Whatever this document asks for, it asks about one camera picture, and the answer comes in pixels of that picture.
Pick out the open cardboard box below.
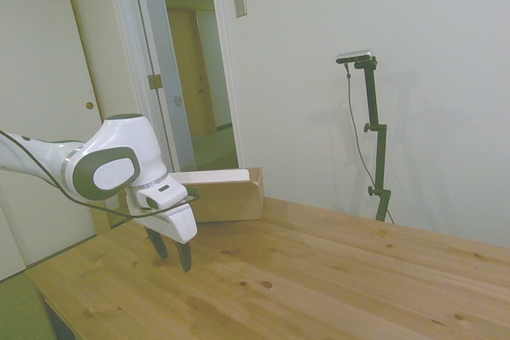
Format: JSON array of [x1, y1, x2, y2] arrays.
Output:
[[171, 166, 265, 223]]

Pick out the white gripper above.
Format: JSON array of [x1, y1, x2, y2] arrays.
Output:
[[125, 190, 198, 274]]

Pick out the silver exterior camera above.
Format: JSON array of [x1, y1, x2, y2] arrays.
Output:
[[335, 49, 375, 64]]

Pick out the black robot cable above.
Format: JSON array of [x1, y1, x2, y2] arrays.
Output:
[[0, 129, 202, 218]]

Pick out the white door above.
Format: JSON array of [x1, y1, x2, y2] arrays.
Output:
[[0, 0, 105, 269]]

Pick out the white door frame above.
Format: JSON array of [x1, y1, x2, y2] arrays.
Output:
[[102, 0, 245, 170]]

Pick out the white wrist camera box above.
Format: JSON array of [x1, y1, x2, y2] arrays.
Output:
[[135, 173, 189, 212]]

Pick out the black camera stand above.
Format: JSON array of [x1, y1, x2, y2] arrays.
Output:
[[353, 56, 391, 222]]

